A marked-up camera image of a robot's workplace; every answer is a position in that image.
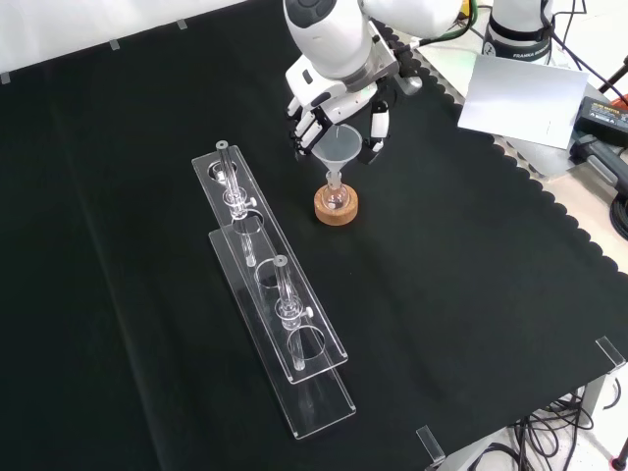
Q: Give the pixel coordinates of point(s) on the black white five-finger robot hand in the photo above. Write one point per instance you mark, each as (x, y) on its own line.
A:
(333, 95)

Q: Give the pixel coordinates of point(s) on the clear plastic funnel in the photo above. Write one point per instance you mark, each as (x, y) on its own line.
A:
(338, 147)

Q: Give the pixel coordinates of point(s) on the clear round-bottom glass flask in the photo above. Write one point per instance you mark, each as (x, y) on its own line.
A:
(335, 197)

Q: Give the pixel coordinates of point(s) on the clear acrylic funnel stand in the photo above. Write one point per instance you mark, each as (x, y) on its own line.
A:
(275, 289)

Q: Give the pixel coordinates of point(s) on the yellow stop button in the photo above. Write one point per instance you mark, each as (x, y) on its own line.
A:
(464, 10)

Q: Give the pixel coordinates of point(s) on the black bench cloth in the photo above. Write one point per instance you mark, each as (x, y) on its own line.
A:
(147, 270)

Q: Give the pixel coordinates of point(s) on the black power adapter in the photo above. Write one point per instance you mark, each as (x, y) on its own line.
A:
(604, 115)

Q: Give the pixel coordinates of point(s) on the black grey clamp tool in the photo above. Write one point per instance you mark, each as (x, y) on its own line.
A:
(601, 162)

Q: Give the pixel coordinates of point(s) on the clear acrylic cloth clip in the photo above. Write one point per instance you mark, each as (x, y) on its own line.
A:
(431, 444)
(611, 351)

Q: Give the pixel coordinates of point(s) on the grey metal base plate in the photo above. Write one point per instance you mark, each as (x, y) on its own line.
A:
(451, 59)

